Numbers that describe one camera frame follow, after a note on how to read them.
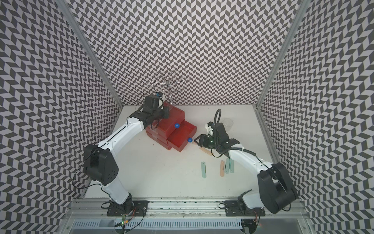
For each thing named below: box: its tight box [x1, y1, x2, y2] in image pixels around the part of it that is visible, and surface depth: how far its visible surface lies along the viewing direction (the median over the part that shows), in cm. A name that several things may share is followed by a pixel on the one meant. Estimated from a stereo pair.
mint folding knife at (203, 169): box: [201, 161, 207, 179], surface depth 88 cm
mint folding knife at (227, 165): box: [224, 157, 230, 175], surface depth 88 cm
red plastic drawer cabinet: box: [146, 102, 197, 153], surface depth 86 cm
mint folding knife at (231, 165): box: [228, 157, 235, 174], surface depth 89 cm
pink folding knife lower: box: [220, 159, 225, 177], surface depth 88 cm
